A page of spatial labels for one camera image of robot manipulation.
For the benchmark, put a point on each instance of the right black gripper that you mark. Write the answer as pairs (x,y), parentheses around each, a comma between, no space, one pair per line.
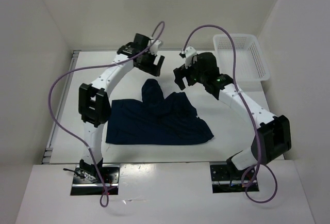
(181,72)

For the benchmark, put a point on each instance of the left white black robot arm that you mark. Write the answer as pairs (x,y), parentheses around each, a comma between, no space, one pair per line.
(93,99)

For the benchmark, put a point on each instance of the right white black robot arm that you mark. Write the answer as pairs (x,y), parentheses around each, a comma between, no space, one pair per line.
(272,133)

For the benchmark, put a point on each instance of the white perforated plastic basket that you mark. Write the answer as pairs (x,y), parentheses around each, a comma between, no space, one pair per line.
(250,63)

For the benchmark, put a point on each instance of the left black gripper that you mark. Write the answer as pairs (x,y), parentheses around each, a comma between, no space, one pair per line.
(155,68)

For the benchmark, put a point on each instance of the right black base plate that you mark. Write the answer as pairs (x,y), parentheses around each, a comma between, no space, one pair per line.
(224,181)

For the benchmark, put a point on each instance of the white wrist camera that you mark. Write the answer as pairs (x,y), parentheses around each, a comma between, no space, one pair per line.
(154,46)
(189,53)

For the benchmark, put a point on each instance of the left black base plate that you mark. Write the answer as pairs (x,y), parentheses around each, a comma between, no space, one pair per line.
(85,185)

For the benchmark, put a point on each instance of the navy blue shorts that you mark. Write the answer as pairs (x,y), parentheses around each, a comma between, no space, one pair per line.
(156,120)

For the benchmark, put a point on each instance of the aluminium table edge rail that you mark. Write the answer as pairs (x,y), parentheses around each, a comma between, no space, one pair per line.
(52,137)

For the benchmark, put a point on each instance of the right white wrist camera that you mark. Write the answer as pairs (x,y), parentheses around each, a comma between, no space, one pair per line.
(189,53)

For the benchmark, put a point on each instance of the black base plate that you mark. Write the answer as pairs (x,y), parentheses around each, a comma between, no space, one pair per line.
(85,185)
(224,181)

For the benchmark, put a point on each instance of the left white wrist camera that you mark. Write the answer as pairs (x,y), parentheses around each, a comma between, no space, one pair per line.
(154,46)

